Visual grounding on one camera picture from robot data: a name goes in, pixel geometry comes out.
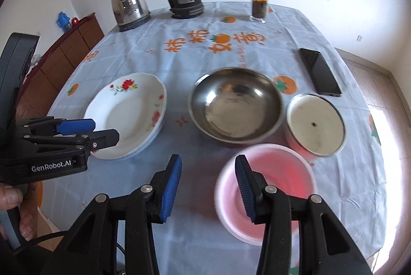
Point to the pink plastic bowl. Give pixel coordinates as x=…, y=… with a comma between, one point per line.
x=279, y=172

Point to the red apple ornament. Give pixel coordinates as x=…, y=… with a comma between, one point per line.
x=74, y=21

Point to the black smartphone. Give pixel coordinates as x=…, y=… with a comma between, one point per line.
x=321, y=72

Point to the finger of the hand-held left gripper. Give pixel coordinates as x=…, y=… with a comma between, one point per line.
x=77, y=126
x=102, y=139

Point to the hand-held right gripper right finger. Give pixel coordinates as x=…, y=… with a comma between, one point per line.
x=245, y=194

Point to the dark wooden sideboard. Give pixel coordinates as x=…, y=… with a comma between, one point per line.
x=74, y=47

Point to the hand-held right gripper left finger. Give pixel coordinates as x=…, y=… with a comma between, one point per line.
x=170, y=188

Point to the white plate with red flowers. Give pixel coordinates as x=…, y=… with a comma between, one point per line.
x=125, y=117

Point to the white enamel bowl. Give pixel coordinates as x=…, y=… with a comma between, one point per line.
x=316, y=125

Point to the blue thermos jug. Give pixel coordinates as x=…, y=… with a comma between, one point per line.
x=63, y=21

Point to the stainless steel electric kettle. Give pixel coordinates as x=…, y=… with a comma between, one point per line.
x=128, y=5

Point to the light blue printed tablecloth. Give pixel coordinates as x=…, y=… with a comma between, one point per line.
x=144, y=37

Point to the person's left hand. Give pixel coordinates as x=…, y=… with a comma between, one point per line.
x=30, y=214

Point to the stainless steel bowl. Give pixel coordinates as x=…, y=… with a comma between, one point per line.
x=234, y=108

